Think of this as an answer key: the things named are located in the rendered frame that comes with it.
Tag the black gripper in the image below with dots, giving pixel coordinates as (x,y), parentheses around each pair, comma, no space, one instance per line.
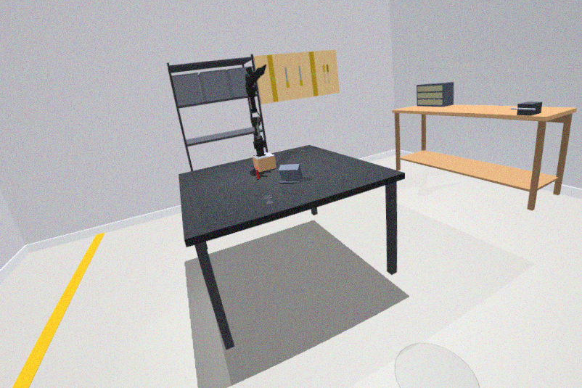
(257,74)

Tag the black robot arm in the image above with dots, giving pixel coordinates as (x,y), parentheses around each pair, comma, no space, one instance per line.
(258,143)

